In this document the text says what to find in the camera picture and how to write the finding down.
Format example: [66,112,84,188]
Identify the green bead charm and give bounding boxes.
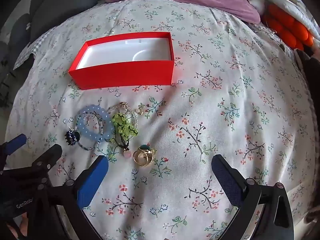
[111,114,139,160]

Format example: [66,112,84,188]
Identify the red cardboard box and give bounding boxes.
[68,32,175,90]

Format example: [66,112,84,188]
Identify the dark blue hair claw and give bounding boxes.
[65,129,82,147]

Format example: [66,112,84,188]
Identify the blue bead bracelet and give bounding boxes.
[76,106,112,143]

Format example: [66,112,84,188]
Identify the floral blanket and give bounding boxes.
[10,0,318,240]

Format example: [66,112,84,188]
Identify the pearl bead chain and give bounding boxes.
[108,102,138,130]

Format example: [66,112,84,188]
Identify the gold ring green stone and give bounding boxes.
[132,142,157,167]

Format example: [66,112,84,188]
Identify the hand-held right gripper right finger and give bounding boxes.
[211,154,295,240]

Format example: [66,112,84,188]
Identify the white cushion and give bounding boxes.
[264,0,316,33]

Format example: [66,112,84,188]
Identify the orange cushion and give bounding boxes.
[261,4,314,52]

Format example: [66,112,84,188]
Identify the dark grey pillow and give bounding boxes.
[29,0,100,43]

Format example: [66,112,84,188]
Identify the thin seed bead bracelet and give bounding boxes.
[77,114,103,151]

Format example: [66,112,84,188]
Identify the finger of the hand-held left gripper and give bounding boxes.
[0,133,28,157]
[0,144,63,181]

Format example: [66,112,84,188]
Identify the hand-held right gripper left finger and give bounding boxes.
[35,155,110,240]

